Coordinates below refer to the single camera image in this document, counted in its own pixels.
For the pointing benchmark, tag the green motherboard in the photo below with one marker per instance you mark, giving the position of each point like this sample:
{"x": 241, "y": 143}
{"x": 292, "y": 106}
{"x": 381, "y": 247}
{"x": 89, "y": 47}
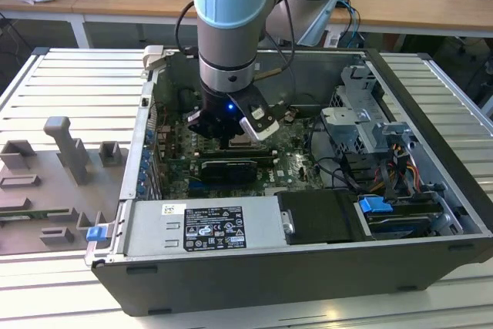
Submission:
{"x": 292, "y": 175}

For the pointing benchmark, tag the grey parts rack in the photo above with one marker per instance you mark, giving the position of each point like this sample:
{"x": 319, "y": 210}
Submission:
{"x": 46, "y": 186}

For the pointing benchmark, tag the grey power supply unit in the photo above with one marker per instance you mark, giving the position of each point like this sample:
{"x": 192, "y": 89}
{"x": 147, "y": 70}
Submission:
{"x": 154, "y": 229}

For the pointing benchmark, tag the CPU socket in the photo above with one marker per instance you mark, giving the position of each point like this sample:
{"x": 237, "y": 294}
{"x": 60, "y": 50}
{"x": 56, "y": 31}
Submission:
{"x": 262, "y": 148}

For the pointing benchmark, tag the green RAM stick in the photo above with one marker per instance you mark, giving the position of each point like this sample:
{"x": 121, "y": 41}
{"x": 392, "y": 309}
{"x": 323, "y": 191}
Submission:
{"x": 23, "y": 213}

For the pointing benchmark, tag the hard disk in blue carrier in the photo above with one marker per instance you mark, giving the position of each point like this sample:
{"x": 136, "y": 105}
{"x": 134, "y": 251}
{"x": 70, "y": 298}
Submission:
{"x": 400, "y": 217}

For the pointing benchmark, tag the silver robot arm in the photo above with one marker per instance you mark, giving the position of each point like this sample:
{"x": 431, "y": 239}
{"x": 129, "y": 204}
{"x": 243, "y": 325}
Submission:
{"x": 227, "y": 36}

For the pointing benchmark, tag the metal drive cage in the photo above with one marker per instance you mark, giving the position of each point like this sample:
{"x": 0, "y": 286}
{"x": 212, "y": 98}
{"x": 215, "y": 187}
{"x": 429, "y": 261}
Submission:
{"x": 354, "y": 125}

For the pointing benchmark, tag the black plastic shroud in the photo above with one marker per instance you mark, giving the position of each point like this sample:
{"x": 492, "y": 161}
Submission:
{"x": 319, "y": 217}

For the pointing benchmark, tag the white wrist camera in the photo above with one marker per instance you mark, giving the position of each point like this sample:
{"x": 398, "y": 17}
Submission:
{"x": 260, "y": 123}

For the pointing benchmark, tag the small grey wrist camera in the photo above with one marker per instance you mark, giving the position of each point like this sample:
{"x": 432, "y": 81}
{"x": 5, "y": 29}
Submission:
{"x": 193, "y": 117}

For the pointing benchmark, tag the blue case latch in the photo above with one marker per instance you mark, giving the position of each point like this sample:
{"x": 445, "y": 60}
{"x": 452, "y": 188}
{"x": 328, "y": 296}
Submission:
{"x": 95, "y": 233}

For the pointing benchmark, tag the black PC case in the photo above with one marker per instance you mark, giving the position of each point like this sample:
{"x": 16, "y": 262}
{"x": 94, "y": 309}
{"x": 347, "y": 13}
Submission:
{"x": 269, "y": 286}

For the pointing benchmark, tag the black graphics card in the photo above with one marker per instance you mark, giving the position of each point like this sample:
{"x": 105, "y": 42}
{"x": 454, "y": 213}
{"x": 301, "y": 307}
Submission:
{"x": 227, "y": 170}

